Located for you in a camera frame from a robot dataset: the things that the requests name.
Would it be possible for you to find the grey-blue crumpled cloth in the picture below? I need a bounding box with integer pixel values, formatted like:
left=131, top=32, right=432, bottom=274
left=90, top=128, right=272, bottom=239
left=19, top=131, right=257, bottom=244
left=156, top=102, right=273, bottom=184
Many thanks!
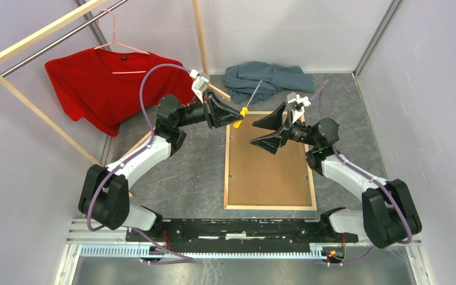
left=222, top=61, right=315, bottom=104

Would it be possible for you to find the red t-shirt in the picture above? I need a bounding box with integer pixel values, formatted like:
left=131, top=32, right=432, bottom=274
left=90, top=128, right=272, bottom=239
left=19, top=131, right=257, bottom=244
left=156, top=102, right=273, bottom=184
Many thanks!
left=45, top=48, right=195, bottom=136

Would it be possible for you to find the aluminium corner profile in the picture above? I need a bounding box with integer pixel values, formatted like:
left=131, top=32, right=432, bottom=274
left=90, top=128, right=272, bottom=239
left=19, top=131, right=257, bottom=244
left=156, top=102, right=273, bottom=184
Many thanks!
left=352, top=0, right=404, bottom=80

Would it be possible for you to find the yellow handled screwdriver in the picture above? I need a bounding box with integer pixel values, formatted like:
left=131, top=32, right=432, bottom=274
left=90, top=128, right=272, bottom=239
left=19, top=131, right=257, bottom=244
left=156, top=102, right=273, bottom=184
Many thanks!
left=233, top=80, right=263, bottom=129

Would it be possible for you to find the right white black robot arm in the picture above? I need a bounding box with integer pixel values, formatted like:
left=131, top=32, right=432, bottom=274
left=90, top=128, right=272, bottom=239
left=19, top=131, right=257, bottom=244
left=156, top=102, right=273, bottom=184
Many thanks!
left=251, top=103, right=422, bottom=249

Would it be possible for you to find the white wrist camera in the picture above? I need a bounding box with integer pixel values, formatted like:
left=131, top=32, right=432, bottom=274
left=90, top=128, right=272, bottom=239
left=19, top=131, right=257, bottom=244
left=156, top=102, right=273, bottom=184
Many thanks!
left=189, top=69, right=210, bottom=103
left=287, top=92, right=311, bottom=123

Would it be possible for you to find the blue picture frame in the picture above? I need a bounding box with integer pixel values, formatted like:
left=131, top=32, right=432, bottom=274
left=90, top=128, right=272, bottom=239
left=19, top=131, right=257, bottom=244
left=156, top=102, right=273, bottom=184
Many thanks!
left=223, top=111, right=318, bottom=211

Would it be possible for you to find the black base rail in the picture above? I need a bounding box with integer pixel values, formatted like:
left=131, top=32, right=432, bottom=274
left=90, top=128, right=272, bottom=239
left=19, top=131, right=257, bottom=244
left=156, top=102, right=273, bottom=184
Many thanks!
left=146, top=218, right=359, bottom=253

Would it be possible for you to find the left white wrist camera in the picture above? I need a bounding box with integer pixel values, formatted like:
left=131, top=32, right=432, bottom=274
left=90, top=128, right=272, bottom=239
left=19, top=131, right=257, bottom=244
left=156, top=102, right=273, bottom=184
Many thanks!
left=189, top=69, right=210, bottom=103

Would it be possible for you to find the pink clothes hanger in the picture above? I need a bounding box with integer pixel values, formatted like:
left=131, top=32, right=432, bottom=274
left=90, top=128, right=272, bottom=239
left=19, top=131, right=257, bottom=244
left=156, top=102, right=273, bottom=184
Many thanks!
left=93, top=9, right=149, bottom=74

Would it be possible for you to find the grey slotted cable duct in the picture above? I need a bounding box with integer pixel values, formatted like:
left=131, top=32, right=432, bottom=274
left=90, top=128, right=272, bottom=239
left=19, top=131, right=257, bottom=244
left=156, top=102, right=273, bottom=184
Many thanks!
left=79, top=243, right=330, bottom=261

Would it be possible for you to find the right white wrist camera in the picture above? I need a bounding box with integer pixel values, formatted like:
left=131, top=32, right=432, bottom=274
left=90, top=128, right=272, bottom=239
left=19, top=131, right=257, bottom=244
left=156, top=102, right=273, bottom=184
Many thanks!
left=287, top=92, right=311, bottom=123

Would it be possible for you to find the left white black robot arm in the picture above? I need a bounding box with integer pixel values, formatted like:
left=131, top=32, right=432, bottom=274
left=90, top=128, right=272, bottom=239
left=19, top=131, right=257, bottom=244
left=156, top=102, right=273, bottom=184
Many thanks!
left=78, top=91, right=243, bottom=242

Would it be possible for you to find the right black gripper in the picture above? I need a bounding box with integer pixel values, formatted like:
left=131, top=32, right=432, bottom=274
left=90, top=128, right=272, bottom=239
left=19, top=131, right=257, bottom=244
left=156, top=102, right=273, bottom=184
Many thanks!
left=250, top=103, right=319, bottom=155

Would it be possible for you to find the wooden clothes rack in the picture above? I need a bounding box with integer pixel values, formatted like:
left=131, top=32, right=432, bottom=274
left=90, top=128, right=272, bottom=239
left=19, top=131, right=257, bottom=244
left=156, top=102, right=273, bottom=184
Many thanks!
left=0, top=0, right=232, bottom=200

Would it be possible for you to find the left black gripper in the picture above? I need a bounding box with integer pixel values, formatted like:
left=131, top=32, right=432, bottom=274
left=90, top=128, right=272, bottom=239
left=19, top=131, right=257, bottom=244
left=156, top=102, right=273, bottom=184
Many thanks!
left=175, top=90, right=243, bottom=130

